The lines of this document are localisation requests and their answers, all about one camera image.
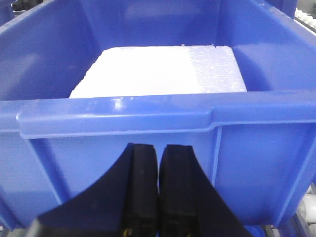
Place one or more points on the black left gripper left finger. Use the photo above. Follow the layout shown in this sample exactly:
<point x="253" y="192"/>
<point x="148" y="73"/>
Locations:
<point x="123" y="202"/>

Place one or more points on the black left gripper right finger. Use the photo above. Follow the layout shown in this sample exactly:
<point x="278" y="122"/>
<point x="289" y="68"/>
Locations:
<point x="190" y="206"/>

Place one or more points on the large blue storage bin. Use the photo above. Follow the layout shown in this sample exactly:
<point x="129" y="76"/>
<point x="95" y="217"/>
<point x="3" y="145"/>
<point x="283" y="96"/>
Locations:
<point x="258" y="148"/>

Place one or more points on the white foam block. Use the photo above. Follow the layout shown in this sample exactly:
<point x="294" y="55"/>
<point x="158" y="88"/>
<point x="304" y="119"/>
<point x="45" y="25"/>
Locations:
<point x="161" y="70"/>

